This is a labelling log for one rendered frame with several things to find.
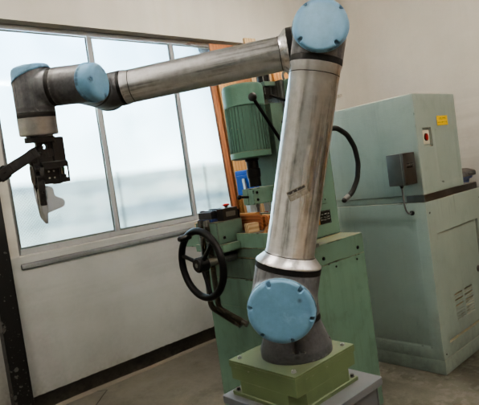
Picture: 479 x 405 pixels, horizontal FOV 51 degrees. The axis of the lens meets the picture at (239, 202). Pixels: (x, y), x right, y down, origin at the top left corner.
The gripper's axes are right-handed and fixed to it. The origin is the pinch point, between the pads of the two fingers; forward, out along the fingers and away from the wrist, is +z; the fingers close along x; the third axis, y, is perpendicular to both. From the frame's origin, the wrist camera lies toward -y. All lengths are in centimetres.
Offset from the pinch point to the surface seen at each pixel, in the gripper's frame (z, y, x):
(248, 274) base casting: 40, 79, 38
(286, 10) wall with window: -114, 251, 227
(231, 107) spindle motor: -27, 86, 51
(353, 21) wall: -99, 297, 196
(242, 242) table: 28, 79, 40
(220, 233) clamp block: 23, 70, 42
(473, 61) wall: -49, 316, 98
